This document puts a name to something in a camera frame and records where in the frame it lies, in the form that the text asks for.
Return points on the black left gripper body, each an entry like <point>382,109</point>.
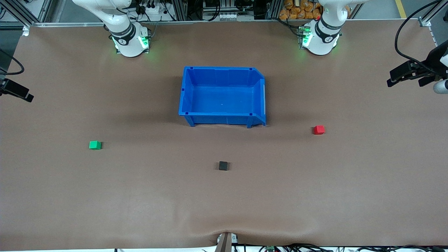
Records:
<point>432,59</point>

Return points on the small green cube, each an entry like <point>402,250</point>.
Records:
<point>95,145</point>

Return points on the small red cube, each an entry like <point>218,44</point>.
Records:
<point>319,130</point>

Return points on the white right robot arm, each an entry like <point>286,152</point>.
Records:
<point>127,45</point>

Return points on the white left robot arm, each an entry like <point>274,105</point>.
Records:
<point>322,40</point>

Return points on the small black cube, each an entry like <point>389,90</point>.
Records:
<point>223,166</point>

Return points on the bag of orange snacks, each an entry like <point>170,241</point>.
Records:
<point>294,12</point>

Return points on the white power strip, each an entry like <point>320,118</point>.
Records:
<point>154,9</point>

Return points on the brown table mat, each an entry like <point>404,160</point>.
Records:
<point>140,210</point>

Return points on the blue plastic storage bin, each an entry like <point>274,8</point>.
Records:
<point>224,98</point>

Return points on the slanted aluminium frame strut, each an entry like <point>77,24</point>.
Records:
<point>432,12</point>
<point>17,10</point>

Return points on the white corner bracket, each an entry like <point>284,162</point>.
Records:
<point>26,31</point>

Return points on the upright aluminium frame post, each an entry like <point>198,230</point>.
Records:
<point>180,10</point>
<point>274,8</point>

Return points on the silver table edge rail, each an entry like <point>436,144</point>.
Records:
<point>210,22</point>

